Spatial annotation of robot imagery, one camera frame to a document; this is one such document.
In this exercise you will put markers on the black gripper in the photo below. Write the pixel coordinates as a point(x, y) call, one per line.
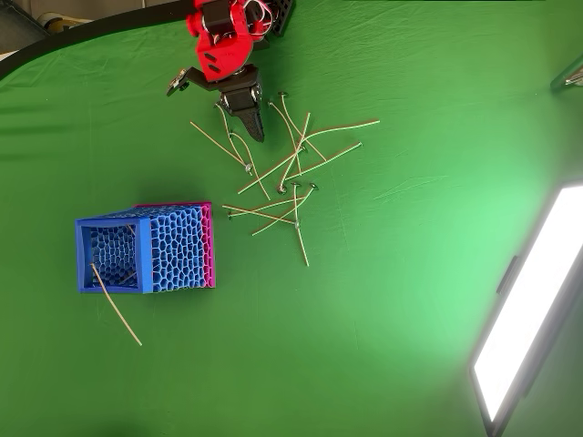
point(241, 99)

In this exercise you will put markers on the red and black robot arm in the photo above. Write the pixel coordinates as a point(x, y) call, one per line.
point(223, 52)

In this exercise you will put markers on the waxed candle wick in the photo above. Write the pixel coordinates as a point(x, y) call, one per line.
point(259, 178)
point(273, 204)
point(332, 157)
point(285, 107)
point(248, 185)
point(230, 207)
point(224, 123)
point(131, 230)
point(276, 108)
point(218, 145)
point(306, 123)
point(303, 246)
point(264, 228)
point(346, 125)
point(129, 276)

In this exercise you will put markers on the blue and magenta mesh basket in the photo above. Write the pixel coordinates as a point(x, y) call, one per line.
point(177, 250)

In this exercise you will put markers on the black perforated block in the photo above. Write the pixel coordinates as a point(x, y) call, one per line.
point(284, 16)

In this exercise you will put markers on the white and yellow object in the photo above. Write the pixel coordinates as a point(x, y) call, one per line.
point(59, 22)

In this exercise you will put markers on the green cloth with black rim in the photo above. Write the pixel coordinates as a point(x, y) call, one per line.
point(319, 364)

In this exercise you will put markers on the grey chair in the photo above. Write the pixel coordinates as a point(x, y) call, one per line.
point(20, 27)

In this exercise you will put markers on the metal stand pole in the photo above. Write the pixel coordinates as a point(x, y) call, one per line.
point(567, 79)

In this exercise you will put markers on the bright led light panel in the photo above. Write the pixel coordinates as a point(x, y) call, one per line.
point(528, 296)

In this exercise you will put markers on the small wrist camera on bracket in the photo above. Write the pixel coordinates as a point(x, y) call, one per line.
point(176, 84)

